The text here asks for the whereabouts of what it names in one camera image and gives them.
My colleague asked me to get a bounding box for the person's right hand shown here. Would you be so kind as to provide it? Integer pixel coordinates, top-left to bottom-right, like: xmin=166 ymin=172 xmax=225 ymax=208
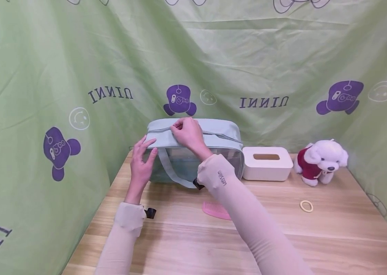
xmin=170 ymin=117 xmax=213 ymax=161

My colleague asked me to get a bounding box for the person's left hand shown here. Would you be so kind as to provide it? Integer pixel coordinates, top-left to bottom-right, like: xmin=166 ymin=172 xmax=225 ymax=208
xmin=124 ymin=134 xmax=159 ymax=205

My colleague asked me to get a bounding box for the light green zip bag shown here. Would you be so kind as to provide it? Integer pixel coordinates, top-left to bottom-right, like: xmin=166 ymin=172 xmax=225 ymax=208
xmin=144 ymin=118 xmax=245 ymax=189

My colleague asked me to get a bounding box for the person's left forearm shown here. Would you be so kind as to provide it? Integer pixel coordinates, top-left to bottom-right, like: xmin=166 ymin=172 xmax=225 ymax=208
xmin=94 ymin=193 xmax=148 ymax=275

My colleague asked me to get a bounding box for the person's right forearm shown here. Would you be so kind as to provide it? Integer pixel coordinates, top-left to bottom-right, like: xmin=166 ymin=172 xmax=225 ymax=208
xmin=197 ymin=153 xmax=315 ymax=275

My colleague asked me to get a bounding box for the pink comb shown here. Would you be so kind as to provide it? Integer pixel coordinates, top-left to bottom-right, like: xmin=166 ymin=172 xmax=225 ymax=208
xmin=202 ymin=201 xmax=232 ymax=221

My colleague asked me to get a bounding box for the white tissue box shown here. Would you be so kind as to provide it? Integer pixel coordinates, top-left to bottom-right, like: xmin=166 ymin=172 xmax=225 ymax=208
xmin=242 ymin=147 xmax=294 ymax=182

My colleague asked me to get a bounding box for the white plush dog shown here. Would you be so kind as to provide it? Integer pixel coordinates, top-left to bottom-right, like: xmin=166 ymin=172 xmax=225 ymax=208
xmin=293 ymin=139 xmax=349 ymax=187

